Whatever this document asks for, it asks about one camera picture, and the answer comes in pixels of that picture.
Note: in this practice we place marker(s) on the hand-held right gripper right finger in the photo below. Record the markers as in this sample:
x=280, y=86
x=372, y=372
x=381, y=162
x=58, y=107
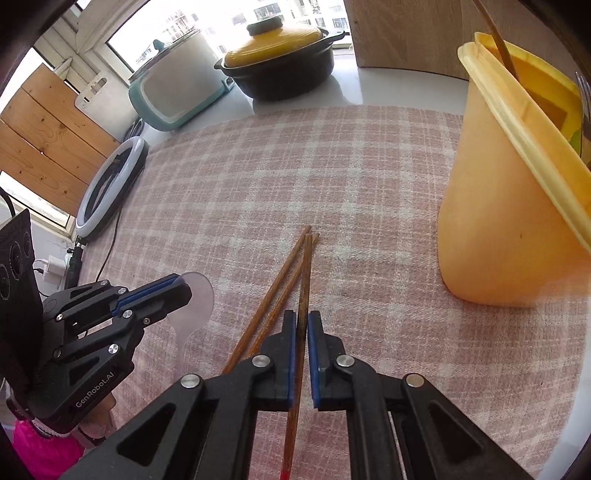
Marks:
x=315, y=355

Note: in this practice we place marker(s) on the white cutting board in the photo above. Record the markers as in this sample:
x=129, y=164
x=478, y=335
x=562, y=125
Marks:
x=99, y=110

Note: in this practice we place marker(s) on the white teal rice cooker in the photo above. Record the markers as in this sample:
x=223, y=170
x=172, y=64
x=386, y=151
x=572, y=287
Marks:
x=180, y=87

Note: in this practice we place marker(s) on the person's left forearm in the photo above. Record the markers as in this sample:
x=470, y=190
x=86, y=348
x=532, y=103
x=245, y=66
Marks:
x=41, y=454

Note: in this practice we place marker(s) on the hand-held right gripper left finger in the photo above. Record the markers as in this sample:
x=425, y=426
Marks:
x=291, y=355

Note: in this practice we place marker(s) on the yellow pot lid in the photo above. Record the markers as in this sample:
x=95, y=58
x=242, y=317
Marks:
x=277, y=44

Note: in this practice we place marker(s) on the white charger plug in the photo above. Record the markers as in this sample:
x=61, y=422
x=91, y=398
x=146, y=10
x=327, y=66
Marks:
x=51, y=270

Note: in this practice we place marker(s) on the yellow plastic container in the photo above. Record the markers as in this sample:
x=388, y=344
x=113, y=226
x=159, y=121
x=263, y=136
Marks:
x=485, y=207

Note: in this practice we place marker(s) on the bundle of wooden chopsticks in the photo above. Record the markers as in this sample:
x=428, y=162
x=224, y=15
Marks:
x=265, y=300

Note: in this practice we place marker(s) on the light wooden board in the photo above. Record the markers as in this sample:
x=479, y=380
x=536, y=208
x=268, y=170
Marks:
x=406, y=32

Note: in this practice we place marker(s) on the black cooking pot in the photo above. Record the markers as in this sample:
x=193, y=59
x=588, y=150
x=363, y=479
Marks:
x=286, y=78

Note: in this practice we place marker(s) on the wooden plank panel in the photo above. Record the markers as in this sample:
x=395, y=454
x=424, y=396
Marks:
x=41, y=138

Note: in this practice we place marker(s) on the pink plaid tablecloth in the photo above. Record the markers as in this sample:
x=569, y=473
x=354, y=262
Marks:
x=323, y=175

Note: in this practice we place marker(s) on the clear plastic spoon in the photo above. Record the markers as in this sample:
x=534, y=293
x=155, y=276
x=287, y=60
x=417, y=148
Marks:
x=201, y=300

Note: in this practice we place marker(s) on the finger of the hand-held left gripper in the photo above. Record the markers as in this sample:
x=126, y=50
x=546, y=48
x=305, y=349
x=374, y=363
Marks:
x=143, y=290
x=166, y=300

